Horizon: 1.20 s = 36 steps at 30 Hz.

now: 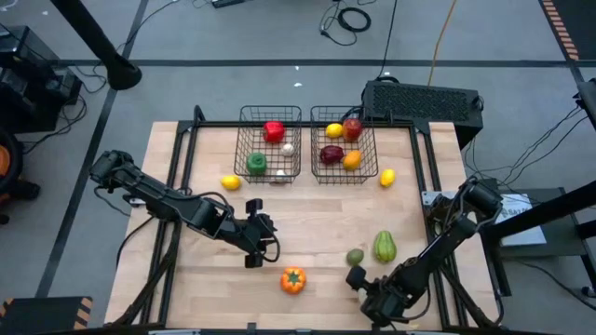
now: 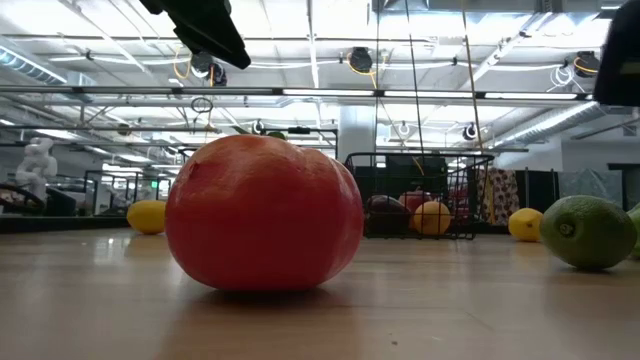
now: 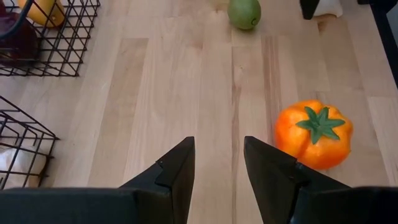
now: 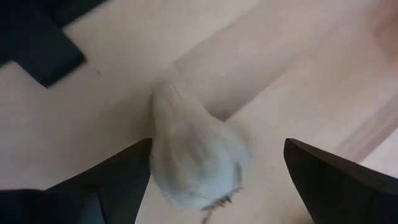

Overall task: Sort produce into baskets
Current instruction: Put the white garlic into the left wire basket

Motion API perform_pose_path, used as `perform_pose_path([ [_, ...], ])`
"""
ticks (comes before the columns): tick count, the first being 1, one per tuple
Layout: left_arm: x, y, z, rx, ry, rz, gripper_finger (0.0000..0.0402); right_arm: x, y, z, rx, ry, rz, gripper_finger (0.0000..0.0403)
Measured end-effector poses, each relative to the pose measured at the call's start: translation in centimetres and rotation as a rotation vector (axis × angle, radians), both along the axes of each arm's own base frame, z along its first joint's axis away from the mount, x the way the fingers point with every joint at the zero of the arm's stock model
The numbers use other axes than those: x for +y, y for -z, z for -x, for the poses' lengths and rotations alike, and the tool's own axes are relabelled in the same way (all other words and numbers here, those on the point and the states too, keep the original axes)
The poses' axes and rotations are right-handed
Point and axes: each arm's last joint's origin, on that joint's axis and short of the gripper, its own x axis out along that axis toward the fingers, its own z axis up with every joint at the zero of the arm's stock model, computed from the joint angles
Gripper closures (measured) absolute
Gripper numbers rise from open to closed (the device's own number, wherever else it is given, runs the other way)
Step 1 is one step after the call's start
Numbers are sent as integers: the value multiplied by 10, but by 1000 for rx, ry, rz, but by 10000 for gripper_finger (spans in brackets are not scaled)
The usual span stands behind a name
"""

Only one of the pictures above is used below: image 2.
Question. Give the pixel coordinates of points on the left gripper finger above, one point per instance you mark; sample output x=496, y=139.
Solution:
x=210, y=27

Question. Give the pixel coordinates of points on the light green vegetable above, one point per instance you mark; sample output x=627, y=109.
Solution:
x=635, y=230

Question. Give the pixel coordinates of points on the orange-red tomato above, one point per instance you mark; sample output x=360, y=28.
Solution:
x=260, y=215

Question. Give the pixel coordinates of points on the green lime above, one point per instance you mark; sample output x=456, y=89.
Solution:
x=585, y=232

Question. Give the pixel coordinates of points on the yellow lemon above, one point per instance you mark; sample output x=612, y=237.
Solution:
x=145, y=217
x=525, y=225

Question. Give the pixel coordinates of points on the dark red plum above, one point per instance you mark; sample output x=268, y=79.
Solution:
x=387, y=212

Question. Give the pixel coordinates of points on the red apple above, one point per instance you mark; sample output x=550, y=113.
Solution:
x=415, y=197

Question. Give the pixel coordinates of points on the orange fruit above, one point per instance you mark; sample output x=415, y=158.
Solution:
x=432, y=218

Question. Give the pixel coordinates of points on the long metal light bar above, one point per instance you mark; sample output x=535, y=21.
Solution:
x=150, y=90

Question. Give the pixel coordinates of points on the small black ceiling reel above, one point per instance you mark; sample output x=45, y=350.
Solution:
x=469, y=132
x=258, y=127

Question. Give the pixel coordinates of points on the black panel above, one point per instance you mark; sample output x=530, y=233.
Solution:
x=537, y=187

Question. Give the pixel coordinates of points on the black railing cart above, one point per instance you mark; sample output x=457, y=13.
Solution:
x=125, y=192

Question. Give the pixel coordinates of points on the patterned cloth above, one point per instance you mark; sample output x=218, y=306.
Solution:
x=502, y=187

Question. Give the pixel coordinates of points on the white figure statue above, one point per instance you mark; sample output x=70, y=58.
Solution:
x=37, y=165

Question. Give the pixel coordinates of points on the black office chair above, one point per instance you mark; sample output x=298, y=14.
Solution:
x=60, y=202

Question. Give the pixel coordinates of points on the silver ventilation duct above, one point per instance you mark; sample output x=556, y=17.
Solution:
x=25, y=65
x=550, y=122

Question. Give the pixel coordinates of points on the black metal table frame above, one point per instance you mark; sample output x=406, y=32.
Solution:
x=50, y=223

